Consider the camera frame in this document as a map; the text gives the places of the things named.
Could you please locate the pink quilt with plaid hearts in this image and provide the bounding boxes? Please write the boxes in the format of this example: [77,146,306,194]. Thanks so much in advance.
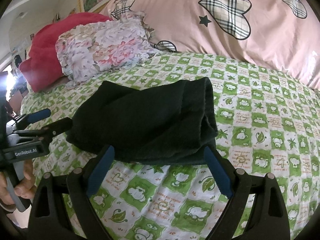
[102,0,319,89]

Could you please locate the green white patterned bedsheet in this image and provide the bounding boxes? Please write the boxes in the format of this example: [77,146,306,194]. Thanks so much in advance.
[21,53,319,239]

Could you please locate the left hand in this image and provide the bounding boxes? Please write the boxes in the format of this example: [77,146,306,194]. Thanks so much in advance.
[1,160,36,207]

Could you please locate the floral ruffled pillow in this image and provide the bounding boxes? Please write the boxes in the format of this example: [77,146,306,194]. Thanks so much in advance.
[55,11,159,86]

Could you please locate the black pants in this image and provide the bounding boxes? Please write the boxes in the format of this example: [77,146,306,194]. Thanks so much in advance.
[66,77,217,165]

